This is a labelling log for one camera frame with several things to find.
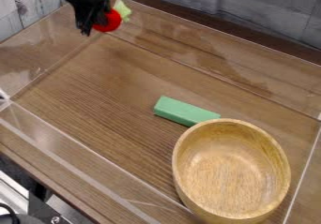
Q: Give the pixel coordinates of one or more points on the wooden bowl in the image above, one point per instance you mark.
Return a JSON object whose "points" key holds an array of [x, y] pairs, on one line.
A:
{"points": [[232, 172]]}

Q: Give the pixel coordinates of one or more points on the clear acrylic enclosure wall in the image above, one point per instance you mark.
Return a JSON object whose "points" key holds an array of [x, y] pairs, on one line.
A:
{"points": [[107, 193]]}

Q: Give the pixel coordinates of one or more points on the black metal mount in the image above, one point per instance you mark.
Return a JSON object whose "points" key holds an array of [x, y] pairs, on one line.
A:
{"points": [[42, 211]]}

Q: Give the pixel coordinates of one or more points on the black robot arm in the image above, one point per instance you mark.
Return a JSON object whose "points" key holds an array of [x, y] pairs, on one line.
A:
{"points": [[90, 13]]}

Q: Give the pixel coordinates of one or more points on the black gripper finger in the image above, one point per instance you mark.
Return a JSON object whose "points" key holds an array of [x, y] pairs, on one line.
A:
{"points": [[90, 23], [102, 20]]}

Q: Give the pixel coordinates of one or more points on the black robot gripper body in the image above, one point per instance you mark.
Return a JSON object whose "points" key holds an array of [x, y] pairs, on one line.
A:
{"points": [[87, 6]]}

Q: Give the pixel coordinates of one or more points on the green foam block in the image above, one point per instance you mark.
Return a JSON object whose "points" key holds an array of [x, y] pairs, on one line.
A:
{"points": [[182, 112]]}

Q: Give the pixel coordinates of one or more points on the red plush strawberry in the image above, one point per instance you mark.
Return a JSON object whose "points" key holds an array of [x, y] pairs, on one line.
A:
{"points": [[116, 16]]}

